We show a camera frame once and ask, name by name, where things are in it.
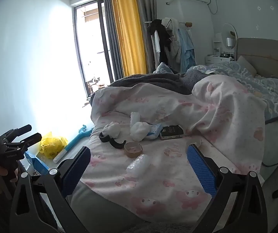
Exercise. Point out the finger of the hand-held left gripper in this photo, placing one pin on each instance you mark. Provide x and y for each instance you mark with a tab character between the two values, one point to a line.
23	128
33	137

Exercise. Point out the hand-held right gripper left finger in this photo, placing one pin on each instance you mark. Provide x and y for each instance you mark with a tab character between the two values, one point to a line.
78	172

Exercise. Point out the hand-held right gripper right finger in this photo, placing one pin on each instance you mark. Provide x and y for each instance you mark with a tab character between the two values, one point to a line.
202	172

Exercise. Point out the black curved band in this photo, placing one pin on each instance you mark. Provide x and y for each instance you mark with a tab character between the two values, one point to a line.
105	138

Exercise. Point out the black tissue pack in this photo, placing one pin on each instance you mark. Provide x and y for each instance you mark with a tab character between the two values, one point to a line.
171	132

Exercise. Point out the brown cardboard tape core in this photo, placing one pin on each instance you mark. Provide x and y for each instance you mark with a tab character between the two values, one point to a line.
129	153

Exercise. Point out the small white tissue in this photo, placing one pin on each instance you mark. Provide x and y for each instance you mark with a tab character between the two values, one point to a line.
112	129

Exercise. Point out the clear bubble wrap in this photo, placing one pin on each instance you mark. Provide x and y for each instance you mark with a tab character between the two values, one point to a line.
139	166

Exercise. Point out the blue and white tissue pack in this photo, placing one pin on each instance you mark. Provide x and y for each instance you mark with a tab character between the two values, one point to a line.
154	131

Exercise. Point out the large white tissue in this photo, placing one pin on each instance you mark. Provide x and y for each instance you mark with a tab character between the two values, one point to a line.
139	131

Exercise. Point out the yellow plastic bag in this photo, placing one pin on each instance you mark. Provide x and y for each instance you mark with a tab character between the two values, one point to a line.
51	145

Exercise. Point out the blue paper bag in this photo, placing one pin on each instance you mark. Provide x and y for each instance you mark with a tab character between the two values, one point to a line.
38	163

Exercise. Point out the pink printed blanket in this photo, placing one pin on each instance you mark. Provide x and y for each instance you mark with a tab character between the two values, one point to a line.
177	116

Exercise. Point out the dark grey fleece blanket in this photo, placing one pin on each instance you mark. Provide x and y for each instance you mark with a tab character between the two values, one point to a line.
153	80

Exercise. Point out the blue patterned quilt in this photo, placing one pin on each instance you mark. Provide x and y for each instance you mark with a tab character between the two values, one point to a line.
263	82

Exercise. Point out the glass sliding door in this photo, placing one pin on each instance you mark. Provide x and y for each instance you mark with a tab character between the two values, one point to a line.
90	41

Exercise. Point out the white vanity table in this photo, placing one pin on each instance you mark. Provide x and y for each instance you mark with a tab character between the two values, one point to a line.
216	59

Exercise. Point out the beige pillow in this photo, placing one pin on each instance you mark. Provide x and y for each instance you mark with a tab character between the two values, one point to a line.
247	65

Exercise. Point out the light blue hanging garment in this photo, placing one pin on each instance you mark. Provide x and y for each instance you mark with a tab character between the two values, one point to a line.
187	51

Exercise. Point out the grey curtain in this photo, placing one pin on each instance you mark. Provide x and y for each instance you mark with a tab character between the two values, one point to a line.
109	41
146	4

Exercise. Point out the white hanging garment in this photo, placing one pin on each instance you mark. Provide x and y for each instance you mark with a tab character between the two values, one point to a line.
175	43

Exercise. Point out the white table lamp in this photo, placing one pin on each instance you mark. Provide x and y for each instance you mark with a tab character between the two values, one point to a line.
229	42

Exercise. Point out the beige padded headboard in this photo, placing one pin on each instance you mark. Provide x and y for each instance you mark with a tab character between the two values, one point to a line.
263	53

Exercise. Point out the black hanging garment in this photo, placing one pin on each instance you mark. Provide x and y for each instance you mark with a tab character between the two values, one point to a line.
163	38

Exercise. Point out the yellow curtain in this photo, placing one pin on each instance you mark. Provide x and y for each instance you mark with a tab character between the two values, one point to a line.
126	29

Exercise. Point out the round white mirror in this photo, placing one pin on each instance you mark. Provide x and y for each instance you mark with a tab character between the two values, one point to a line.
230	30

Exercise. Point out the clothes rack rod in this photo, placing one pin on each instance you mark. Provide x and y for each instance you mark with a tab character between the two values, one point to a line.
186	24

